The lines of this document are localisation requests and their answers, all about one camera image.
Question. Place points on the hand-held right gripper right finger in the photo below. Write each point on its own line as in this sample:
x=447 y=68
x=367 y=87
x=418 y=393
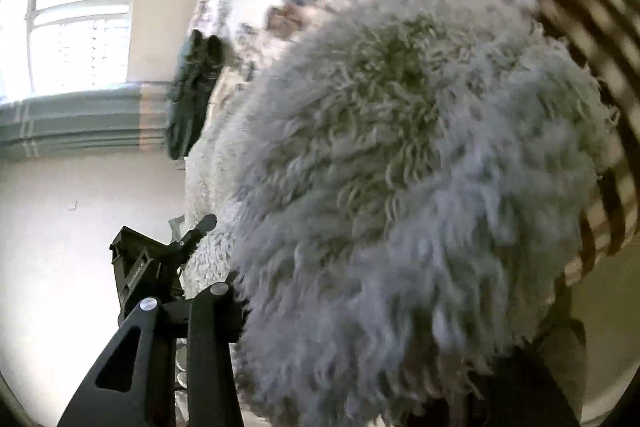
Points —
x=525 y=392

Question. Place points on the teal striped curtain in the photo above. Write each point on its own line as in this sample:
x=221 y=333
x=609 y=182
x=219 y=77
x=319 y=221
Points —
x=75 y=122

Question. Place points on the grey fluffy pants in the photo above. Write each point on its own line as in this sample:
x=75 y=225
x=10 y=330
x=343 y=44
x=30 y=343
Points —
x=400 y=207

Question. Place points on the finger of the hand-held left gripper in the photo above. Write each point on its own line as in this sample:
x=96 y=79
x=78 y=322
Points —
x=200 y=229

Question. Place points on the barred window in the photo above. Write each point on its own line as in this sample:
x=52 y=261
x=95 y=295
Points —
x=75 y=32

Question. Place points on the folded blue jeans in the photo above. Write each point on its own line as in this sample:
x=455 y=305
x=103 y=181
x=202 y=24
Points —
x=192 y=97

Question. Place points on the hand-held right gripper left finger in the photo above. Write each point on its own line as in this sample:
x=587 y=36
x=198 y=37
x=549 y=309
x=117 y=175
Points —
x=150 y=357

